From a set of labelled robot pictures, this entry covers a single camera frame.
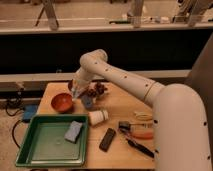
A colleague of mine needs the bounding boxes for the red bowl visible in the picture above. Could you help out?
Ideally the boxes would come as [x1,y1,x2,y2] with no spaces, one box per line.
[51,93,73,113]

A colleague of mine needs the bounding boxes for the black handled tool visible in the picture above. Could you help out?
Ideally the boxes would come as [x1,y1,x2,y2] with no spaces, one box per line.
[126,139,154,158]

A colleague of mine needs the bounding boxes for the black remote control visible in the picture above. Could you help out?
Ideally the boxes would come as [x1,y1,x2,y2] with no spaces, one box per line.
[99,128,116,152]

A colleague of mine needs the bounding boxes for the blue cup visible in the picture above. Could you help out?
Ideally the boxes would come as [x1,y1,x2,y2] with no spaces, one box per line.
[81,95,95,109]

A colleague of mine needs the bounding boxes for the blue box on floor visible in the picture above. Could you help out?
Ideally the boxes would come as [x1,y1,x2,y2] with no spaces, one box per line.
[22,105,38,123]

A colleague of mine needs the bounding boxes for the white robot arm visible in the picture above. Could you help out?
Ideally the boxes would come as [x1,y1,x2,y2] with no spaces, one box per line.
[71,49,213,171]

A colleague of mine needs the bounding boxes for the white paper cup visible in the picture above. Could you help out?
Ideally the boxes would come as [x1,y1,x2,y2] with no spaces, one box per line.
[88,110,109,126]

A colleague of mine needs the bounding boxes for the orange handled pliers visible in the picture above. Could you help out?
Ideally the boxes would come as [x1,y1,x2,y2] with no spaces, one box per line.
[119,129,153,140]

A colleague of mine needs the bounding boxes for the green plastic tray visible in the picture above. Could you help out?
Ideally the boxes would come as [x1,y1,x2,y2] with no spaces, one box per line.
[15,114,89,168]

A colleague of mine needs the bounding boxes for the black cable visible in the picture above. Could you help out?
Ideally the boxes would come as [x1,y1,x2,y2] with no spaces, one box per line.
[4,97,24,148]

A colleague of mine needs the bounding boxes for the blue sponge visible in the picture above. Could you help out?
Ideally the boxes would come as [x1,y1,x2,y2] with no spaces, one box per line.
[64,121,83,143]

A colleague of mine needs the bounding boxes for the purple bowl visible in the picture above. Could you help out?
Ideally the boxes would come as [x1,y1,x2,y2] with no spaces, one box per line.
[68,80,73,91]

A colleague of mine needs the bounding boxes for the yellow clip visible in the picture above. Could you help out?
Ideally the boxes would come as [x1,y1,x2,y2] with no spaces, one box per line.
[134,111,152,121]

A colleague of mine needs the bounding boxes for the purple grape bunch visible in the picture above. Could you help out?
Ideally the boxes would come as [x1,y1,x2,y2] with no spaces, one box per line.
[87,82,107,98]

